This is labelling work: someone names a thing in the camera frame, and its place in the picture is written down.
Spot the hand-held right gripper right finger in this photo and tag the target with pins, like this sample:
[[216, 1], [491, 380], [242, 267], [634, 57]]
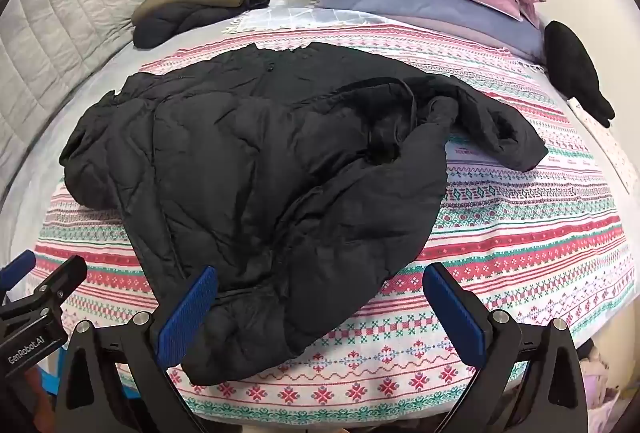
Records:
[[455, 313]]

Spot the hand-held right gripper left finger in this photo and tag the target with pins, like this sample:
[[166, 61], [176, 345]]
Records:
[[187, 308]]

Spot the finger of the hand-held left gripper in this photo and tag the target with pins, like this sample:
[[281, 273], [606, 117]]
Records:
[[17, 268], [60, 278]]

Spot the black puffer jacket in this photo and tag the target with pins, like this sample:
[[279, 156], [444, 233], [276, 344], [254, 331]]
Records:
[[250, 163]]

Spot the patterned pink green blanket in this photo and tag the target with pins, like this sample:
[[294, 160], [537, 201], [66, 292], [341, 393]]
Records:
[[500, 238]]

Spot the blue object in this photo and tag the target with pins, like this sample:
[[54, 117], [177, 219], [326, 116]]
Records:
[[127, 383]]

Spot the pink clothing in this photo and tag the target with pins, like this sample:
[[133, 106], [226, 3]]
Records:
[[600, 388]]

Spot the white dotted cloth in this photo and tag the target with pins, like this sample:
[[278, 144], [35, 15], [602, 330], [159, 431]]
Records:
[[605, 148]]

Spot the grey quilted headboard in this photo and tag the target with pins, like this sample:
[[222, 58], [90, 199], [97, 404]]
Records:
[[60, 13]]

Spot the black cloth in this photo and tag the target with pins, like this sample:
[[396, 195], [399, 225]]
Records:
[[570, 63]]

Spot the mauve folded sheet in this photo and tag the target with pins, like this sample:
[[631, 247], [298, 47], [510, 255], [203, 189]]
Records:
[[450, 27]]

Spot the blue folded blanket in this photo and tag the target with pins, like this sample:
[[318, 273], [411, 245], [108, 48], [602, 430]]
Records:
[[425, 8]]

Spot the white checkered fringed cloth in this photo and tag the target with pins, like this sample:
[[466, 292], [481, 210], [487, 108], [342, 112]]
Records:
[[300, 18]]

